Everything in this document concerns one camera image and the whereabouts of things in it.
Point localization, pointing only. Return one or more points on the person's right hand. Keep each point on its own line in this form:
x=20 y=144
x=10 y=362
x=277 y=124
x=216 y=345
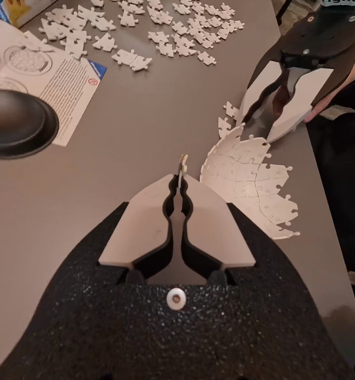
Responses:
x=352 y=77

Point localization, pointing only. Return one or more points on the pile of white puzzle pieces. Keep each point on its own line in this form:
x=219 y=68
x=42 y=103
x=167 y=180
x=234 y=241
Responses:
x=165 y=29

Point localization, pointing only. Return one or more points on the paper puzzle leaflet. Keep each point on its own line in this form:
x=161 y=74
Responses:
x=61 y=89

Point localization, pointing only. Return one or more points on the colourful puzzle piece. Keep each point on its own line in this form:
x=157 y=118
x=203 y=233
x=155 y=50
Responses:
x=182 y=166

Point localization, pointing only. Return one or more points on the blue puzzle box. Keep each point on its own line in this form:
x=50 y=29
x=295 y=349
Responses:
x=17 y=12

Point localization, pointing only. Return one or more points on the person's dark trousers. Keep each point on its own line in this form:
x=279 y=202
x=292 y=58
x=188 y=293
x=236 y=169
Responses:
x=344 y=193

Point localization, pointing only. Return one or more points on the white puzzle piece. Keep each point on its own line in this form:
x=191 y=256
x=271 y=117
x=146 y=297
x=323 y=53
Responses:
x=224 y=127
x=231 y=110

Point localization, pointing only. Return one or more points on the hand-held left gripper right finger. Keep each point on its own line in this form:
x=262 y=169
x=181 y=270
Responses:
x=216 y=234

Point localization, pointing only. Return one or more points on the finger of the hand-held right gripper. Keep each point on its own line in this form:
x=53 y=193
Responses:
x=305 y=98
x=257 y=86

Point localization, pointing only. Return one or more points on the partly built puzzle ball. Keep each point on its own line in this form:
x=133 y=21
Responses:
x=254 y=190

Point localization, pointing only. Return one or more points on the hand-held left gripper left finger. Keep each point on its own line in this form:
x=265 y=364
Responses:
x=136 y=228

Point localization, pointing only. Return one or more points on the black round ball stand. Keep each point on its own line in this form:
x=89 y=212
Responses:
x=14 y=124

